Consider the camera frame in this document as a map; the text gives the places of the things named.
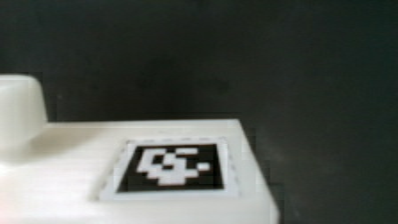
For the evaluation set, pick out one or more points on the white drawer with tag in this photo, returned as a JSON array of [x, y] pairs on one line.
[[152, 172]]

